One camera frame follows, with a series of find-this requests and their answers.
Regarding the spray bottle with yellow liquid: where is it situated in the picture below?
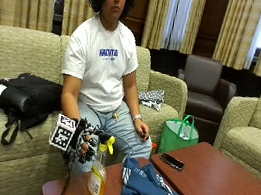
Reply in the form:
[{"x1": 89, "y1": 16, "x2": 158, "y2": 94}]
[{"x1": 85, "y1": 131, "x2": 118, "y2": 195}]

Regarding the beige fabric armchair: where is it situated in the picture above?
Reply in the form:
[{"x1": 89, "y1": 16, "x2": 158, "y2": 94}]
[{"x1": 207, "y1": 69, "x2": 261, "y2": 189}]

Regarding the the person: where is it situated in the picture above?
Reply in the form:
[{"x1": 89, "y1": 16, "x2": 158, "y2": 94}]
[{"x1": 43, "y1": 0, "x2": 179, "y2": 187}]

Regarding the black backpack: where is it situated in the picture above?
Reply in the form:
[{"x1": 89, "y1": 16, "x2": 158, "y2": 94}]
[{"x1": 0, "y1": 67, "x2": 68, "y2": 155}]

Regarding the green tote bag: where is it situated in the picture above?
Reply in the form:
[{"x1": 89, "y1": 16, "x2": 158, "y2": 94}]
[{"x1": 156, "y1": 110, "x2": 203, "y2": 161}]

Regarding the white marker cube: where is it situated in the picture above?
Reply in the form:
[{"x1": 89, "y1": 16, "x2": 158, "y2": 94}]
[{"x1": 47, "y1": 111, "x2": 79, "y2": 153}]

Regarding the small orange object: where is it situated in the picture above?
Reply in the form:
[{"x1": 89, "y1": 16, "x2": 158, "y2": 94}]
[{"x1": 149, "y1": 142, "x2": 158, "y2": 155}]

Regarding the blue cloth with white stripes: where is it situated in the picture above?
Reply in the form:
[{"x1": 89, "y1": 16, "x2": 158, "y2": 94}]
[{"x1": 117, "y1": 155, "x2": 191, "y2": 195}]

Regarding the black and white patterned cloth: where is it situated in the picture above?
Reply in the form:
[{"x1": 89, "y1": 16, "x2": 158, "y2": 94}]
[{"x1": 135, "y1": 85, "x2": 167, "y2": 113}]

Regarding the black phone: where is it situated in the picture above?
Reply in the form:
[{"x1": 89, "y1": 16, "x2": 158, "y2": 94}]
[{"x1": 157, "y1": 152, "x2": 187, "y2": 173}]

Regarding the brown leather armchair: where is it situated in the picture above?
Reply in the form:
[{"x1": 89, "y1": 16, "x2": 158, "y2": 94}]
[{"x1": 165, "y1": 52, "x2": 243, "y2": 148}]

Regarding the beige fabric sofa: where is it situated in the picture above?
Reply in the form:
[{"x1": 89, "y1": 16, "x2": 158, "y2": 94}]
[{"x1": 0, "y1": 21, "x2": 196, "y2": 195}]

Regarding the white wristband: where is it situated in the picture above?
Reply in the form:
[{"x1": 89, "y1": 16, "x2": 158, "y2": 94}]
[{"x1": 131, "y1": 112, "x2": 144, "y2": 124}]

